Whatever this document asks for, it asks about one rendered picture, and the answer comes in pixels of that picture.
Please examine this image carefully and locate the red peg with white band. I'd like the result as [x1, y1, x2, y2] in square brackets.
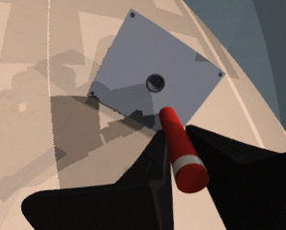
[158, 106, 209, 193]

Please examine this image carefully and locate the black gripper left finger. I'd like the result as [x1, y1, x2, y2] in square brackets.
[20, 129, 174, 230]

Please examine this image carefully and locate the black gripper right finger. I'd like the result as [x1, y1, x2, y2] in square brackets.
[186, 125, 286, 230]

